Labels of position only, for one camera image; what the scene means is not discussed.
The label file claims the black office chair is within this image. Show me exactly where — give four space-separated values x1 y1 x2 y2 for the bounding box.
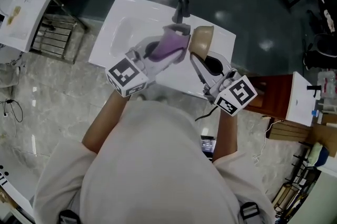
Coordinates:
302 32 337 71

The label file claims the beige bowl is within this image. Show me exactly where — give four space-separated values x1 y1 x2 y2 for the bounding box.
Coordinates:
187 25 215 59

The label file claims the pack of water bottles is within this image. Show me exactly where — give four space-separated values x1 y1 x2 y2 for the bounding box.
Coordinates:
315 71 337 100

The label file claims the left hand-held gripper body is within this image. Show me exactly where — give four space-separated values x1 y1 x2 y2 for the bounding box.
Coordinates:
105 35 175 99

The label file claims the person's white shirt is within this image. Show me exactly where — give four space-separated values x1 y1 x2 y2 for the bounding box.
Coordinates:
32 100 276 224

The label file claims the small black faucet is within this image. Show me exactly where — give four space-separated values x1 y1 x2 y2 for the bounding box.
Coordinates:
306 85 321 98

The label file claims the small white sink basin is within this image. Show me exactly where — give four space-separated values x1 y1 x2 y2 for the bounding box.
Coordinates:
285 71 322 128

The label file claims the person's right forearm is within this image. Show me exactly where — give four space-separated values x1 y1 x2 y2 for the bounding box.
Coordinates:
211 109 239 163

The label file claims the white counter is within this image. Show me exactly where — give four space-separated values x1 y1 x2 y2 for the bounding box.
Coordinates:
0 148 36 224

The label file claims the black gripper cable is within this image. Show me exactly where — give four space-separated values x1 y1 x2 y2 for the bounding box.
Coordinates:
194 106 220 122

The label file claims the black screen device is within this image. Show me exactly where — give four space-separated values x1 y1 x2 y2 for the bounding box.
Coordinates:
200 135 217 159

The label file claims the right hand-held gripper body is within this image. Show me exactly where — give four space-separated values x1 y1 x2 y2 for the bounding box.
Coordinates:
202 50 259 116

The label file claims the purple cloth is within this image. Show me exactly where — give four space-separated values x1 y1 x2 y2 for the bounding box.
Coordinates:
149 25 191 62

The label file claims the white ceramic sink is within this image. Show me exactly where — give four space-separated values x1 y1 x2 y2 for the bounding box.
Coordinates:
88 0 236 99

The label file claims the metal wire rack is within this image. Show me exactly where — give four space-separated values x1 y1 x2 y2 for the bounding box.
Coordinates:
29 0 89 65

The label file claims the person's left forearm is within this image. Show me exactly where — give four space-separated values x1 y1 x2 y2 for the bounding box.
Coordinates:
81 90 130 155

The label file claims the white floor cable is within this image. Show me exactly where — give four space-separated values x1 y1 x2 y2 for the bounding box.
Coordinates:
252 116 283 166

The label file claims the black floor cable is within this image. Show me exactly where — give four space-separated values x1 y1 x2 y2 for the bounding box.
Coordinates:
0 98 24 123

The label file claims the brown wooden cabinet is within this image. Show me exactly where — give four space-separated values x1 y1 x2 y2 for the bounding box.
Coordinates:
246 73 296 119

